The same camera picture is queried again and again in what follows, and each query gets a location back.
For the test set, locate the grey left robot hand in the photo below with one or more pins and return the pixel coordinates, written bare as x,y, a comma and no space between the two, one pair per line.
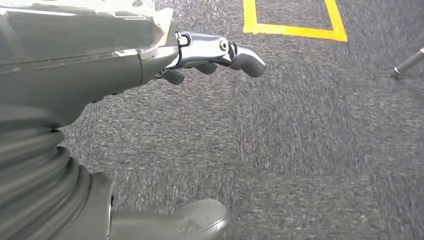
82,59

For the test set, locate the stainless steel table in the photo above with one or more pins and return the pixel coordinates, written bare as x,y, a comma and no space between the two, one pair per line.
409,62

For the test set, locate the yellow floor tape square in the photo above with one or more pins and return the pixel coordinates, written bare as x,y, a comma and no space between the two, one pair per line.
291,30

